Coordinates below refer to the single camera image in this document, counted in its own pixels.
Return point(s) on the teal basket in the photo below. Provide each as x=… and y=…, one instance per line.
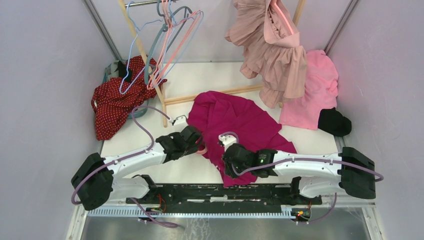
x=139, y=112

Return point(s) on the white slotted cable duct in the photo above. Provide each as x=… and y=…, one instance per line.
x=134, y=211

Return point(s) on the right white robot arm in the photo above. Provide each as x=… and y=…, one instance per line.
x=348, y=171

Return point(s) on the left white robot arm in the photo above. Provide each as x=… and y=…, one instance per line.
x=100, y=179

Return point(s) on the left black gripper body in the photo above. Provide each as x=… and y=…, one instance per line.
x=190, y=149

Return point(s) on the light blue hanger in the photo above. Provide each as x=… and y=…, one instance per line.
x=136, y=41

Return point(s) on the dusty pink skirt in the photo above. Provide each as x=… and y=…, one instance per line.
x=269, y=50

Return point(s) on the red polka dot garment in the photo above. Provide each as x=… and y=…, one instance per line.
x=123, y=88

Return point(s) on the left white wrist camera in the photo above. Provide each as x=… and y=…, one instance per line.
x=179, y=120

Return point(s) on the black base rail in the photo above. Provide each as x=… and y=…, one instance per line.
x=218, y=199

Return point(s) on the magenta garment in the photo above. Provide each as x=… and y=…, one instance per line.
x=214, y=113

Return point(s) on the pink plastic hanger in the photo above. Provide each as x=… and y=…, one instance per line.
x=280, y=12

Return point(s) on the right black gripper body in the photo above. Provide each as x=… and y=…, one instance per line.
x=238, y=169

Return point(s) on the black cloth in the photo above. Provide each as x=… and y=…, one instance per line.
x=333, y=122

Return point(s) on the wooden clothes rack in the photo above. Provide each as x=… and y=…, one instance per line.
x=164, y=34

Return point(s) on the pink towel garment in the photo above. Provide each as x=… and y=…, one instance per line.
x=320, y=92

